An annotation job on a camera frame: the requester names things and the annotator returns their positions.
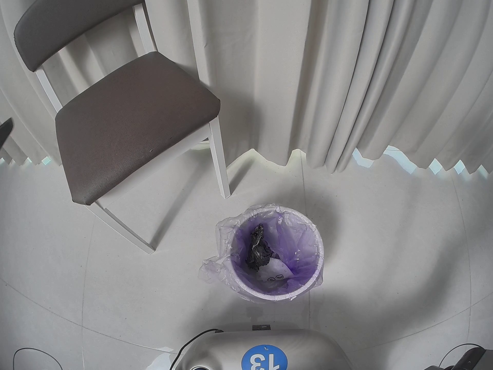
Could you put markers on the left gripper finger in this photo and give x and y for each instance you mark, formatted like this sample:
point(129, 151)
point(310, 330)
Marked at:
point(4, 131)

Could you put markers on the black plastic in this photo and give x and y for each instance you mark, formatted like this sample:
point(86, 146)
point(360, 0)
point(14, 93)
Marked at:
point(260, 253)

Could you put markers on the clear printed wrapper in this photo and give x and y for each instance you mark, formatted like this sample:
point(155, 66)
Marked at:
point(277, 272)

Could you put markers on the purple plastic bag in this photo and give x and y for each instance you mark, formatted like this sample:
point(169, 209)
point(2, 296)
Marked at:
point(304, 245)

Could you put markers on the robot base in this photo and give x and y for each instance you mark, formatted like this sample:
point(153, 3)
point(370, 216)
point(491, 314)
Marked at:
point(262, 345)

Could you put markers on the white trash bin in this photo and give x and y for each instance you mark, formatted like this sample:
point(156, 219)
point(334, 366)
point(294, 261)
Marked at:
point(269, 293)

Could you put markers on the grey padded white chair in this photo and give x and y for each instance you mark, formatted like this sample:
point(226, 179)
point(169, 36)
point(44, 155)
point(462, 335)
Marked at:
point(131, 121)

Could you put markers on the white curtain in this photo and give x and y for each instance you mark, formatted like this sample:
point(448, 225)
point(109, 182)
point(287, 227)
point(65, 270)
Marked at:
point(346, 71)

